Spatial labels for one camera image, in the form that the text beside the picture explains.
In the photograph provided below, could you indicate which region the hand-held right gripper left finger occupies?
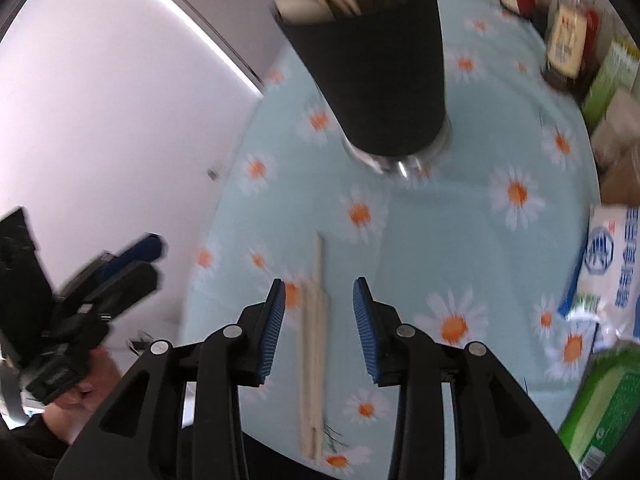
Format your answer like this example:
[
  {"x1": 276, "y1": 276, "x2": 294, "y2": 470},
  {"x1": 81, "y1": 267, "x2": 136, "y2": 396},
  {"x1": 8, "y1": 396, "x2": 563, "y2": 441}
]
[{"x1": 52, "y1": 278, "x2": 288, "y2": 480}]

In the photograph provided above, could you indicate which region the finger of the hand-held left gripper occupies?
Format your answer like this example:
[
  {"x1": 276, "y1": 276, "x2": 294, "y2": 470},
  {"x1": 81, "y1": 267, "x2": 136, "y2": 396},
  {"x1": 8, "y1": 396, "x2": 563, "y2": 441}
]
[
  {"x1": 75, "y1": 262, "x2": 160, "y2": 320},
  {"x1": 59, "y1": 232, "x2": 167, "y2": 302}
]

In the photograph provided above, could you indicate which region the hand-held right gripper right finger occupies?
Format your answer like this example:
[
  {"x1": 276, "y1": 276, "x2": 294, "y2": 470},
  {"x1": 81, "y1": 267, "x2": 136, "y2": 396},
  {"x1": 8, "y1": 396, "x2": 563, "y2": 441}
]
[{"x1": 352, "y1": 276, "x2": 583, "y2": 480}]

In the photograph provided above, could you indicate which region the black cylindrical utensil holder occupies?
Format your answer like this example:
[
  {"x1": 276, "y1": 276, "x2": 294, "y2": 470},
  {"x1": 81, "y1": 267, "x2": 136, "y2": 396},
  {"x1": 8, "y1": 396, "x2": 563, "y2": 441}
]
[{"x1": 272, "y1": 0, "x2": 453, "y2": 181}]

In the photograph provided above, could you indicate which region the person's left forearm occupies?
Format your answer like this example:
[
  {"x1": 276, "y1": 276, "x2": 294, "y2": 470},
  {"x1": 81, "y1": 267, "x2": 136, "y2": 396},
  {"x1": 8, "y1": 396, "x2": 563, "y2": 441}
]
[{"x1": 0, "y1": 410, "x2": 76, "y2": 480}]

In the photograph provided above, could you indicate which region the person's left hand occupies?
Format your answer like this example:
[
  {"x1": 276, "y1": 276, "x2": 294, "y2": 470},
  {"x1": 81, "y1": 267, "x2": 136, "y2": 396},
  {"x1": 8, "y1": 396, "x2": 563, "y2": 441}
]
[{"x1": 44, "y1": 347, "x2": 123, "y2": 443}]

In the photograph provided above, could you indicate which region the light blue daisy tablecloth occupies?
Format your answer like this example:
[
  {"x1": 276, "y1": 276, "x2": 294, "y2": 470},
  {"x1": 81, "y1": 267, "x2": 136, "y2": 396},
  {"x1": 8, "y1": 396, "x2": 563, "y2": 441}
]
[{"x1": 177, "y1": 0, "x2": 601, "y2": 471}]

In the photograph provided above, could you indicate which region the blue white salt bag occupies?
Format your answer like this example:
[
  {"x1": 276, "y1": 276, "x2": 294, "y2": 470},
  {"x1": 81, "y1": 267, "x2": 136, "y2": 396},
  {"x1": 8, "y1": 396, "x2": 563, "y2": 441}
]
[{"x1": 559, "y1": 203, "x2": 640, "y2": 341}]

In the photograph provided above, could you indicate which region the green sugar bag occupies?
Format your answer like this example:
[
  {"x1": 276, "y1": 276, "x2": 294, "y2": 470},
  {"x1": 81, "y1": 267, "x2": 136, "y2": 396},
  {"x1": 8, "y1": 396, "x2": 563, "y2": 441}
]
[{"x1": 557, "y1": 342, "x2": 640, "y2": 471}]

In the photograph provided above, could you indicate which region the grey door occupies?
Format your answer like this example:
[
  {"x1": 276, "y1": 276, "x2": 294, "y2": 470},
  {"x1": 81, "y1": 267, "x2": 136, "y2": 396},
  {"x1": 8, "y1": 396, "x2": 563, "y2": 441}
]
[{"x1": 125, "y1": 0, "x2": 301, "y2": 96}]

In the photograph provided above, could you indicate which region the row of condiment bottles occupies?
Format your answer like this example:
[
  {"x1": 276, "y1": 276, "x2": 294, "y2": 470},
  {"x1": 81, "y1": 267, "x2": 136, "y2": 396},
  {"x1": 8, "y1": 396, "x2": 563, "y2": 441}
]
[{"x1": 470, "y1": 0, "x2": 640, "y2": 126}]

